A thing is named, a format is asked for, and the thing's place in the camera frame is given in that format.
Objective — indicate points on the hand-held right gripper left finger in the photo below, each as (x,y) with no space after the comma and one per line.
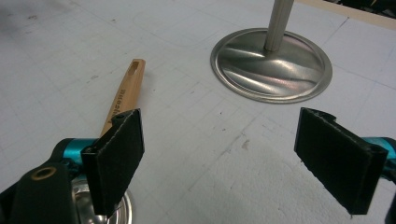
(113,161)

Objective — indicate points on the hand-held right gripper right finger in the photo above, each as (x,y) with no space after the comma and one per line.
(339,155)

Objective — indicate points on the round metal stand base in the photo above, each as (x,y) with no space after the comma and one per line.
(274,71)

